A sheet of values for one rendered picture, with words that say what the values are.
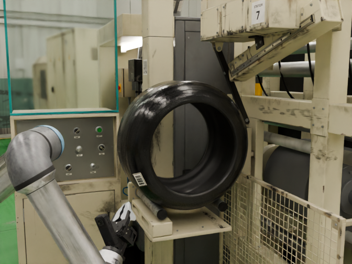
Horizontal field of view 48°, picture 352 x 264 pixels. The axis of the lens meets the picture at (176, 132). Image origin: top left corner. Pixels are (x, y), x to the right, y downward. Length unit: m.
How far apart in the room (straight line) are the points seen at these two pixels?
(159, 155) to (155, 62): 0.47
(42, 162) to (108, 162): 1.15
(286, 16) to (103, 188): 1.31
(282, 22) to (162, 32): 0.67
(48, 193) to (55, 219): 0.07
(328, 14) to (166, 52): 0.80
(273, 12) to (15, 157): 0.97
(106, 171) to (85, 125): 0.29
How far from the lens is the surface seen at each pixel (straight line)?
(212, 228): 1.78
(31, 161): 1.09
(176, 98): 1.56
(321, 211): 1.50
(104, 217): 1.38
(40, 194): 1.10
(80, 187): 2.18
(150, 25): 1.93
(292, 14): 1.53
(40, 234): 2.24
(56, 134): 1.25
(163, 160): 1.99
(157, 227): 1.66
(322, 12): 1.47
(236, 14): 1.68
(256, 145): 2.14
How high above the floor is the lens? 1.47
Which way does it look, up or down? 8 degrees down
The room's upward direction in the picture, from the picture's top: straight up
